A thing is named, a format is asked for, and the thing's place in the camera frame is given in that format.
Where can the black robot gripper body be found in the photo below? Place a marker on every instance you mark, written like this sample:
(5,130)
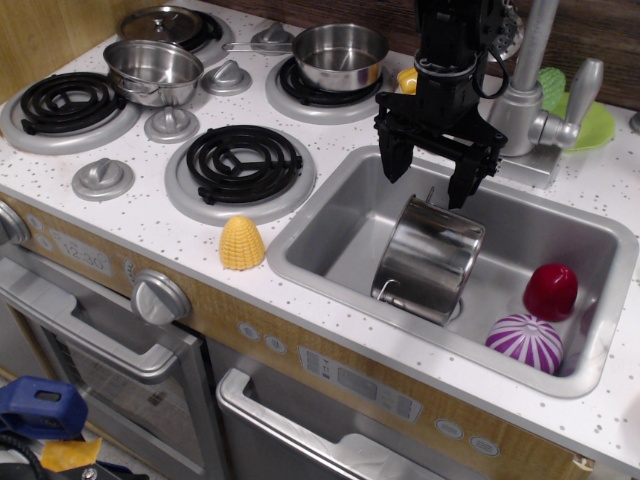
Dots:
(442,117)

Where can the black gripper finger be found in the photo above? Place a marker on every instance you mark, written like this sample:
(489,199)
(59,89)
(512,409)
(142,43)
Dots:
(469,171)
(396,154)

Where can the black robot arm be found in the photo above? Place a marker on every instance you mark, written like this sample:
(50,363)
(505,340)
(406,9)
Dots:
(454,32)

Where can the grey metal sink basin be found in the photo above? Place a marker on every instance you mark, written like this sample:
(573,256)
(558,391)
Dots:
(334,244)

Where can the steel pot lid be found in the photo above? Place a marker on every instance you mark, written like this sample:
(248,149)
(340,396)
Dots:
(169,24)

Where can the yellow toy pepper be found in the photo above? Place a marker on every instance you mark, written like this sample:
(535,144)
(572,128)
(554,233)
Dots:
(407,81)

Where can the silver toy faucet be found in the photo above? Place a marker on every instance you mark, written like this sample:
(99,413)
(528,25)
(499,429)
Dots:
(535,137)

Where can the green toy vegetable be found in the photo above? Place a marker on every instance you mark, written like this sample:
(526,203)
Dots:
(553,83)

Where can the rear right black burner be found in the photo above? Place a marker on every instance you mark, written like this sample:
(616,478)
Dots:
(289,94)

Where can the black burner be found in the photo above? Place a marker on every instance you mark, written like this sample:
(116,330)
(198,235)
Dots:
(207,44)
(289,94)
(246,170)
(67,113)

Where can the green toy plate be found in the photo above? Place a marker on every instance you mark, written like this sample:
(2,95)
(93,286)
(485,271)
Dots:
(598,127)

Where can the red toy pepper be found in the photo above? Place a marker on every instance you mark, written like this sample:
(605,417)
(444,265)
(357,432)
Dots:
(551,292)

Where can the front centre black burner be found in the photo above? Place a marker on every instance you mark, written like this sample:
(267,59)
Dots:
(246,170)

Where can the grey stove top knob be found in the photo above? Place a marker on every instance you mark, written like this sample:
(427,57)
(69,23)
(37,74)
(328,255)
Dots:
(102,180)
(171,125)
(273,39)
(229,79)

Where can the silver faucet side knob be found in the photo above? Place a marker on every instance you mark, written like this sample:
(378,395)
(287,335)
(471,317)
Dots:
(635,123)

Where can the purple striped toy onion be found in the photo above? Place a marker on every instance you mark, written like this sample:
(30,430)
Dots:
(528,340)

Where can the yellow toy corn piece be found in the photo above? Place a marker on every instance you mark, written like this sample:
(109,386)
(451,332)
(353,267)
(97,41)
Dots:
(241,245)

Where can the rear left black burner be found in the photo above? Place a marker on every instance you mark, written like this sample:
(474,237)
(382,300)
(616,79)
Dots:
(207,44)

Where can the silver oven dial knob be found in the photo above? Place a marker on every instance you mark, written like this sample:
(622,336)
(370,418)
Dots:
(13,228)
(157,300)

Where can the toy dishwasher door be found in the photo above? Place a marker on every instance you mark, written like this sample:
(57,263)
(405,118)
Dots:
(279,429)

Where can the front left black burner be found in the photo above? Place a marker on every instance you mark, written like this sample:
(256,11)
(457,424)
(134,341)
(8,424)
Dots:
(67,113)

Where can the toy oven door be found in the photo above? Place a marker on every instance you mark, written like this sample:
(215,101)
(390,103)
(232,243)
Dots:
(146,386)

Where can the blue clamp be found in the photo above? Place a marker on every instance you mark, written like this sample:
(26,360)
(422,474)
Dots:
(42,409)

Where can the yellow tape piece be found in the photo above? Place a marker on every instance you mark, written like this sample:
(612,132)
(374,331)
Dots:
(62,455)

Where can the steel saucepan with handle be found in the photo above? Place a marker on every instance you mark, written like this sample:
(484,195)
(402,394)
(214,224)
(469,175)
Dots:
(331,57)

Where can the steel pot with handles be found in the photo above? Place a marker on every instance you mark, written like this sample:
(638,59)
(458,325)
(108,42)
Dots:
(152,73)

